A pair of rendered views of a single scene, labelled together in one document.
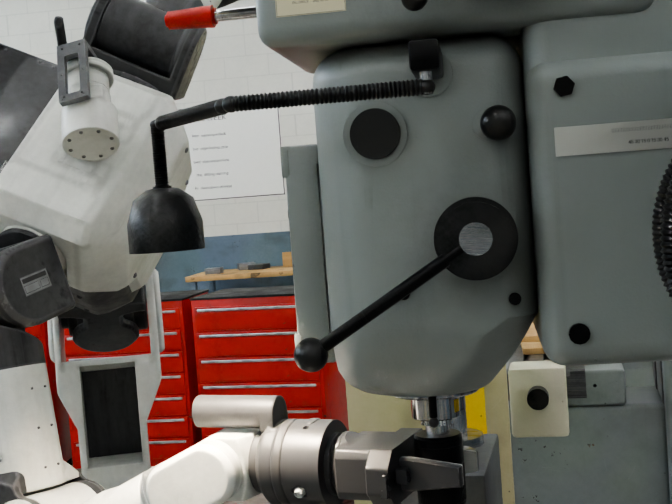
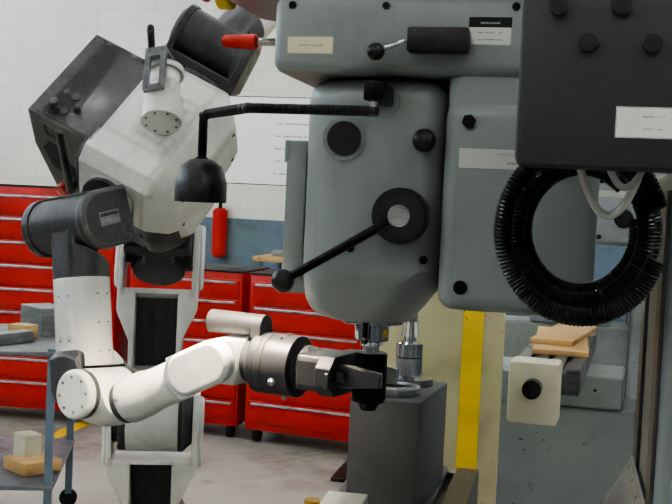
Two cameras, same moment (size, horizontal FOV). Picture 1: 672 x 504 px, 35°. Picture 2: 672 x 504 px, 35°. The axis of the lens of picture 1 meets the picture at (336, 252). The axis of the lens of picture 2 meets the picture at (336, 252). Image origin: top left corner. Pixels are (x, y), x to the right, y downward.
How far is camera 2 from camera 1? 47 cm
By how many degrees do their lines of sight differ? 4
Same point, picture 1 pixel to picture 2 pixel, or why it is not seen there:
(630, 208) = not seen: hidden behind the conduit
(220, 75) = not seen: hidden behind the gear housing
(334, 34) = (323, 69)
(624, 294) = (493, 264)
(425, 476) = (356, 379)
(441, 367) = (371, 302)
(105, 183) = (169, 152)
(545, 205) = (448, 199)
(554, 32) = (468, 84)
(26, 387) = (93, 291)
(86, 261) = (148, 208)
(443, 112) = (391, 129)
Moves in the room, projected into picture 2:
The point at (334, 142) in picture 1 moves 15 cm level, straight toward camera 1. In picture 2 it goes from (317, 141) to (305, 133)
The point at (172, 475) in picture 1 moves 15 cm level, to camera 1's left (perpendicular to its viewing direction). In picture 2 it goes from (186, 360) to (84, 354)
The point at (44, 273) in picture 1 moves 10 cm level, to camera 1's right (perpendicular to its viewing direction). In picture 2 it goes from (116, 212) to (177, 215)
